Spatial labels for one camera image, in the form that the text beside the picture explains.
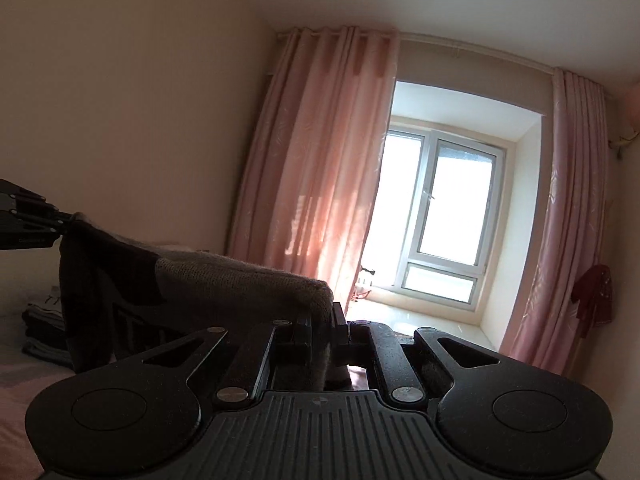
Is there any grey maroon TJC sweater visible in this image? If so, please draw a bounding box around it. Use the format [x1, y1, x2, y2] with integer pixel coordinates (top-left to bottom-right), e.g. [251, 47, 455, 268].
[58, 214, 333, 390]

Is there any stack of folded clothes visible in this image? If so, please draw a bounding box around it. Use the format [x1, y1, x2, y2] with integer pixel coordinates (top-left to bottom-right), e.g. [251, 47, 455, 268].
[22, 286, 73, 370]

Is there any pink grey bed duvet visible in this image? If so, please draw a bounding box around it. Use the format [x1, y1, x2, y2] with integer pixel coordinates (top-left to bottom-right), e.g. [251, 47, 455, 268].
[0, 313, 74, 480]

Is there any pink curtain left side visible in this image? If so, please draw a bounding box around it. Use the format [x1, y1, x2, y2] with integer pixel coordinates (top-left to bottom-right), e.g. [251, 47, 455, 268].
[227, 26, 400, 304]

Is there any pink curtain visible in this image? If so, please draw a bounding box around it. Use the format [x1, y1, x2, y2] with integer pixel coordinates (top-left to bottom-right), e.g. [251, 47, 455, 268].
[227, 26, 400, 304]
[508, 68, 608, 375]

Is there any red hanging garment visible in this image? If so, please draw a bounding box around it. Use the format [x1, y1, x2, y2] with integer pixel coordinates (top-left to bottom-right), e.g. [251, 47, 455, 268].
[570, 264, 613, 339]

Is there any pink curtain right side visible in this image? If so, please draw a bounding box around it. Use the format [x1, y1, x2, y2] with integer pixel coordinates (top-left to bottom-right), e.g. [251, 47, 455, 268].
[508, 68, 608, 375]

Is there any window with white frame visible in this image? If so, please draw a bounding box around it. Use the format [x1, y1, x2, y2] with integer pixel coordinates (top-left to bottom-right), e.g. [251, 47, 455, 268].
[361, 118, 506, 312]

